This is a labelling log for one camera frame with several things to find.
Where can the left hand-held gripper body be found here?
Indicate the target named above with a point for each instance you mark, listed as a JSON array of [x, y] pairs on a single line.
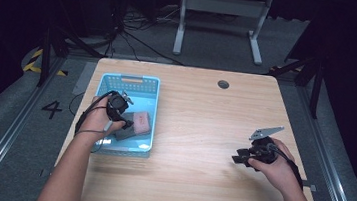
[[117, 103]]

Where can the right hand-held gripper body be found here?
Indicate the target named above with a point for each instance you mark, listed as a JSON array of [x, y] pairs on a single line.
[[263, 146]]

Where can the pink sponge block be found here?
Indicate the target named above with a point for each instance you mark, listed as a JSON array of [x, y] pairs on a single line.
[[137, 124]]

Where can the light blue plastic basket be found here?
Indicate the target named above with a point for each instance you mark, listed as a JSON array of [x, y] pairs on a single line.
[[148, 94]]

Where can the person's left hand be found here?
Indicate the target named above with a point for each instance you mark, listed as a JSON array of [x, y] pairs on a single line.
[[97, 120]]

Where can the person's right hand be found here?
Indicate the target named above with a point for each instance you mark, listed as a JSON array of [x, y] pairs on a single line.
[[274, 171]]

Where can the grey round table grommet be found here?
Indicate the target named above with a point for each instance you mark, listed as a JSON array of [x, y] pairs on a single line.
[[223, 84]]

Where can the black metal stand leg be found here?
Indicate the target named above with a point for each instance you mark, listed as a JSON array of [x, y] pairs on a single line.
[[56, 47], [306, 77]]

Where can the yellow black hazard tape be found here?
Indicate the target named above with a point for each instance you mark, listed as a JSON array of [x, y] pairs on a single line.
[[34, 62]]

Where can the aluminium floor rail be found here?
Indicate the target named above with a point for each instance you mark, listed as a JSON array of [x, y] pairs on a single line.
[[5, 132], [327, 163]]

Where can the white metal stand frame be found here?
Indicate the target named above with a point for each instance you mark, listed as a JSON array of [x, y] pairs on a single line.
[[223, 8]]

